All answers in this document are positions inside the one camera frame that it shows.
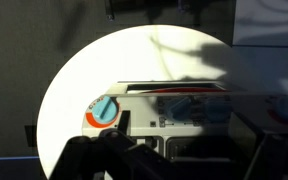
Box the black burner grate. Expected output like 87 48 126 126
163 135 233 163

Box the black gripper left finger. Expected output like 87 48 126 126
49 109 186 180

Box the blue stove knob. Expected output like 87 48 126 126
272 92 288 123
85 95 121 130
204 96 233 123
163 96 194 122

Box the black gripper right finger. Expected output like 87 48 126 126
243 127 288 180

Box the grey toy stove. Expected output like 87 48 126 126
82 79 288 180

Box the grey oven door with window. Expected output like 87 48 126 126
116 80 229 97

